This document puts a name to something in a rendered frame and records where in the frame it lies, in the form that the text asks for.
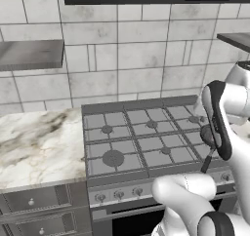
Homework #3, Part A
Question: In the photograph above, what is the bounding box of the grey gas hob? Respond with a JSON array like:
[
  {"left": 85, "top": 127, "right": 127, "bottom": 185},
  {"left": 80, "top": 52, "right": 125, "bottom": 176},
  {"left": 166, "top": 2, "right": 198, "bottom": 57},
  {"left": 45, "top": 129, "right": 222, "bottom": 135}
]
[{"left": 80, "top": 95, "right": 236, "bottom": 187}]

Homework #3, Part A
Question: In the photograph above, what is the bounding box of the black oven door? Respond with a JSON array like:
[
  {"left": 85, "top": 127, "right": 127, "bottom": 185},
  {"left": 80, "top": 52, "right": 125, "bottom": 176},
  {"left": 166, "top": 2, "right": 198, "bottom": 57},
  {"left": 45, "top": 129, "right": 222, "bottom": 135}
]
[{"left": 91, "top": 197, "right": 240, "bottom": 236}]

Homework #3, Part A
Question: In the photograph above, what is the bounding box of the grey drawer front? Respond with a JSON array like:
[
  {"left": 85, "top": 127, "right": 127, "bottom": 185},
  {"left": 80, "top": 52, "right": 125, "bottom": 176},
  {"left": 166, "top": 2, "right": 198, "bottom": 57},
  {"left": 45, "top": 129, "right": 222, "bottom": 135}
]
[
  {"left": 2, "top": 183, "right": 72, "bottom": 216},
  {"left": 0, "top": 212, "right": 78, "bottom": 236}
]

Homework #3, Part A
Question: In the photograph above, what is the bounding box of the silver oven door handle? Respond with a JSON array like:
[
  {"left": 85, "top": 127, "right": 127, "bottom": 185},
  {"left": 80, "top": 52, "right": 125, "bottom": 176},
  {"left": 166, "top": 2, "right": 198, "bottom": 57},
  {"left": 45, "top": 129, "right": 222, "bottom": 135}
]
[{"left": 91, "top": 203, "right": 168, "bottom": 222}]

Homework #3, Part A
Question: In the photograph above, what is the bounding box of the grey wall shelf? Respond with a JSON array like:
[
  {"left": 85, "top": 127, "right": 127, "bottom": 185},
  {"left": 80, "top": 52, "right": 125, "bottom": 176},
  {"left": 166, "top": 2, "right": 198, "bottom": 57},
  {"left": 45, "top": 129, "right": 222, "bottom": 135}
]
[
  {"left": 0, "top": 39, "right": 65, "bottom": 72},
  {"left": 216, "top": 31, "right": 250, "bottom": 55}
]

